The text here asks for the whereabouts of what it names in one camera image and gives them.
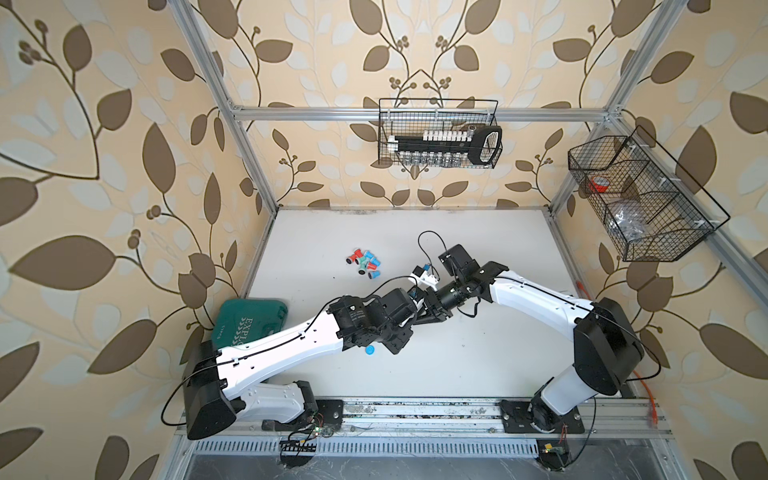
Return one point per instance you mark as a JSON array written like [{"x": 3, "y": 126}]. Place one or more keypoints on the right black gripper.
[{"x": 435, "y": 307}]

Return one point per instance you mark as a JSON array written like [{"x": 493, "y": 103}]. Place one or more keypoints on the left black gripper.
[{"x": 414, "y": 305}]

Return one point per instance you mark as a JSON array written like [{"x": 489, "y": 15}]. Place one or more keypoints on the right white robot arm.
[{"x": 606, "y": 350}]

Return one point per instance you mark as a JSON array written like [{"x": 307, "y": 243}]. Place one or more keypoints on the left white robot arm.
[{"x": 220, "y": 386}]

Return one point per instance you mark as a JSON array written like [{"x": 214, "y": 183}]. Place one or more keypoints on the green plastic tool case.
[{"x": 241, "y": 321}]

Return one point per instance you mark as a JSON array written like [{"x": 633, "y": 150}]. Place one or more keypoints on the small circuit board left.
[{"x": 300, "y": 446}]

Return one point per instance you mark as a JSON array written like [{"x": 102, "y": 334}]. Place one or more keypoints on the small circuit board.
[
  {"x": 300, "y": 446},
  {"x": 553, "y": 457}
]

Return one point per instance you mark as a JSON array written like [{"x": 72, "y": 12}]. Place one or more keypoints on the small circuit board right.
[{"x": 553, "y": 457}]

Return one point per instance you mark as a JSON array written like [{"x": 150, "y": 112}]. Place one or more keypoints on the clear plastic bag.
[{"x": 626, "y": 222}]

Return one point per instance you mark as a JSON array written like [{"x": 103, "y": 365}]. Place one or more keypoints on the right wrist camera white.
[{"x": 424, "y": 277}]

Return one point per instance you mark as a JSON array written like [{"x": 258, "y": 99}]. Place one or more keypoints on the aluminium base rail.
[{"x": 605, "y": 418}]

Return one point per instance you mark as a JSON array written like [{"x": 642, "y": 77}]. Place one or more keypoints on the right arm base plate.
[{"x": 524, "y": 417}]

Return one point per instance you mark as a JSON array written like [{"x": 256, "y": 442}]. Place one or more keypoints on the socket rail tool black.
[{"x": 476, "y": 147}]

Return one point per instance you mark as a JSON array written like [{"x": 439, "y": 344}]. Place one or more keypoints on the black wire basket back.
[{"x": 413, "y": 116}]

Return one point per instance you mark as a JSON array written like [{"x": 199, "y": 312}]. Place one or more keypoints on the black wire basket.
[
  {"x": 680, "y": 210},
  {"x": 413, "y": 116}
]

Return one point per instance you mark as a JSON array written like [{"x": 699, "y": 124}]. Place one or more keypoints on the black wire basket right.
[{"x": 680, "y": 210}]

